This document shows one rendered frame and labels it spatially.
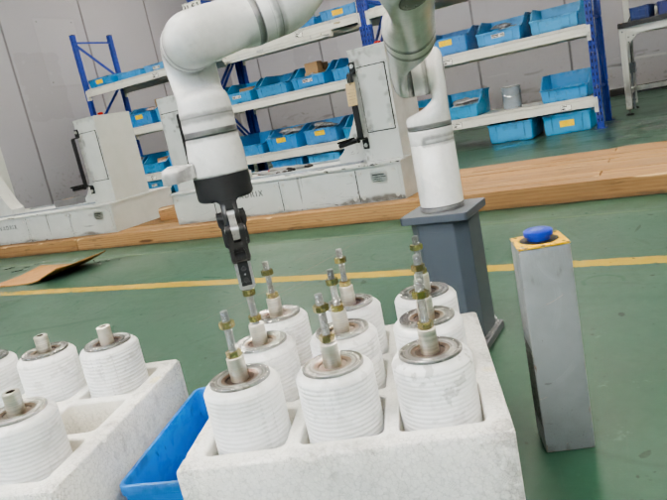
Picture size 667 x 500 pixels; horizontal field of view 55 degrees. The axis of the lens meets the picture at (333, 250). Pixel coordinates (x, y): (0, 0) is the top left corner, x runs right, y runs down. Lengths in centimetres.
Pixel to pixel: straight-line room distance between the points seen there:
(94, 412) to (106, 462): 16
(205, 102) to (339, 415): 42
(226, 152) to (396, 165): 220
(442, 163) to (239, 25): 61
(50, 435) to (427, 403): 48
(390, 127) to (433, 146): 173
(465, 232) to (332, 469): 71
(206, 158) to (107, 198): 345
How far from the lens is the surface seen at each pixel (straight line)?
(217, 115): 84
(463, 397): 76
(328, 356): 77
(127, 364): 110
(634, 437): 107
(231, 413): 78
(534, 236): 93
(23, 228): 490
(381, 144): 309
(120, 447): 100
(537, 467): 101
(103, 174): 424
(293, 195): 330
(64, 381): 117
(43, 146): 848
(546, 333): 95
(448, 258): 134
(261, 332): 90
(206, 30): 83
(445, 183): 133
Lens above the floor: 55
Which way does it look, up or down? 12 degrees down
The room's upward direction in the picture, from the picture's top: 12 degrees counter-clockwise
